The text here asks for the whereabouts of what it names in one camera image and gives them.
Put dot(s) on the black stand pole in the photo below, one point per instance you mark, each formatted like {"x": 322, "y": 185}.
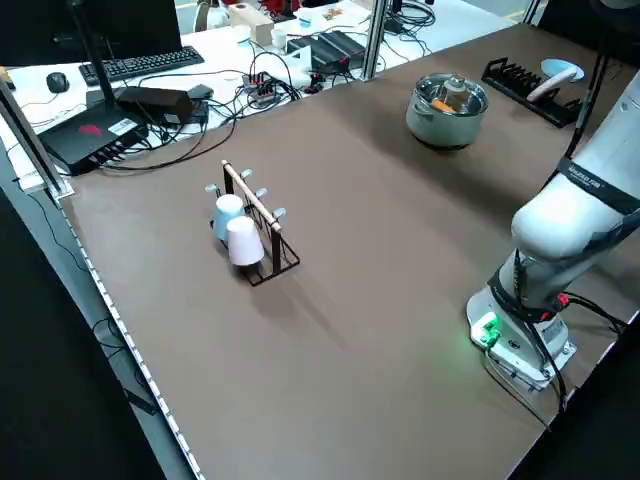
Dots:
{"x": 95, "y": 55}

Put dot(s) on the aluminium frame post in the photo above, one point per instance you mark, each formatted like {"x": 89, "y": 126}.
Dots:
{"x": 374, "y": 40}

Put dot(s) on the grey usb hub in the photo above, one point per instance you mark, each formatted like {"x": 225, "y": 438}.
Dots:
{"x": 261, "y": 89}

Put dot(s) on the black keyboard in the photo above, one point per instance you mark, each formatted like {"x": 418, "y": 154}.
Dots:
{"x": 145, "y": 62}

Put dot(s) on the black power brick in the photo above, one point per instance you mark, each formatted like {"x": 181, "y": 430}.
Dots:
{"x": 155, "y": 102}

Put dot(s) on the black slotted dish rack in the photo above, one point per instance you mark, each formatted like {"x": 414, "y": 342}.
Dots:
{"x": 515, "y": 80}

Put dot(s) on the black ridged device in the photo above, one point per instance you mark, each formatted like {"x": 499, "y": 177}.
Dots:
{"x": 330, "y": 47}

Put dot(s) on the black computer mouse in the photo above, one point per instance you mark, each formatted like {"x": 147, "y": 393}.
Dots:
{"x": 57, "y": 82}

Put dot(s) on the wooden box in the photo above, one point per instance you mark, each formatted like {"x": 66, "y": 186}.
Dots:
{"x": 255, "y": 25}

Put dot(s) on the glass pot lid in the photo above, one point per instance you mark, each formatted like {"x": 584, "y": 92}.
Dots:
{"x": 456, "y": 85}

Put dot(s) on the orange corn cob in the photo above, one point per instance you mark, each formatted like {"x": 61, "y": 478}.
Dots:
{"x": 442, "y": 105}

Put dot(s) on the black box with red logo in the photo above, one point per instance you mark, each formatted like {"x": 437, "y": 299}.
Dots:
{"x": 85, "y": 145}

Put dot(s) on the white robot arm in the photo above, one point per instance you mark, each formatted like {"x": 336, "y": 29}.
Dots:
{"x": 550, "y": 230}

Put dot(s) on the light blue cup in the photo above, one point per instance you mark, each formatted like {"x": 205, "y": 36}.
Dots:
{"x": 225, "y": 215}

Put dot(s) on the black monitor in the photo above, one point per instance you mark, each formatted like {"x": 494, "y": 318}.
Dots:
{"x": 125, "y": 25}

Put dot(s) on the light blue plate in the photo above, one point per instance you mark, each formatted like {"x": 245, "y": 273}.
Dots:
{"x": 562, "y": 66}

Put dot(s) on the white paper cup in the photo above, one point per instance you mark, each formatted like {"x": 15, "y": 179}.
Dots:
{"x": 279, "y": 37}

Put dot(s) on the white plate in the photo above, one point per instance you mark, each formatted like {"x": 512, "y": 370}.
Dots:
{"x": 550, "y": 86}

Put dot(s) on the aluminium frame profile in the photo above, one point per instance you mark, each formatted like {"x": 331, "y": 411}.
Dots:
{"x": 30, "y": 140}

